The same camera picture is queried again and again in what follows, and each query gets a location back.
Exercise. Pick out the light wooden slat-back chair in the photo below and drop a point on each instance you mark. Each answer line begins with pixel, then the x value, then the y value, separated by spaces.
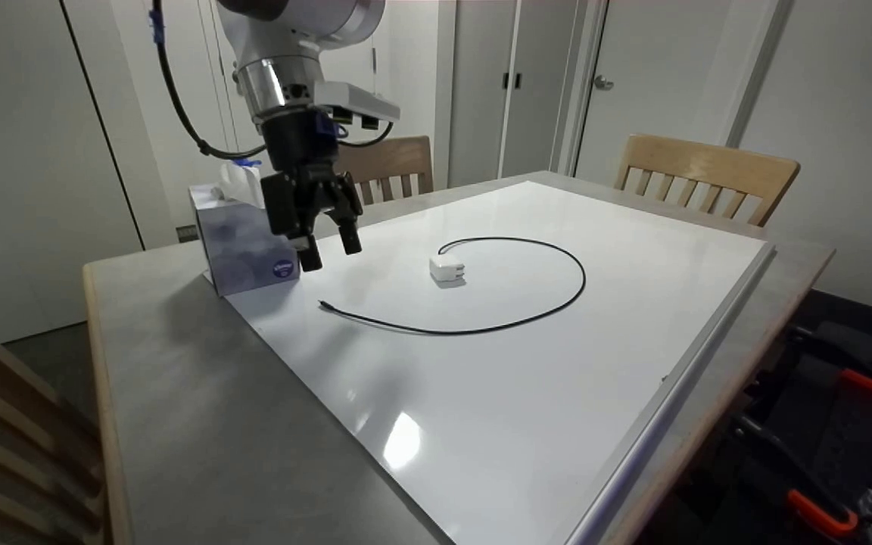
pixel 400 155
pixel 0 456
pixel 710 162

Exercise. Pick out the large white whiteboard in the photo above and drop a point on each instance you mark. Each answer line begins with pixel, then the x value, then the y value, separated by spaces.
pixel 508 456

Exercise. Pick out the clear plastic bottle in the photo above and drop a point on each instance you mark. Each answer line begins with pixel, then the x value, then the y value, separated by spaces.
pixel 235 253

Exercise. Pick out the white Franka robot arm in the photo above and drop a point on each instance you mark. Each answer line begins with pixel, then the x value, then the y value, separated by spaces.
pixel 295 26

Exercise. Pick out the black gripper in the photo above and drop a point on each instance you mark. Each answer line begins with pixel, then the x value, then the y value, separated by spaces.
pixel 300 152

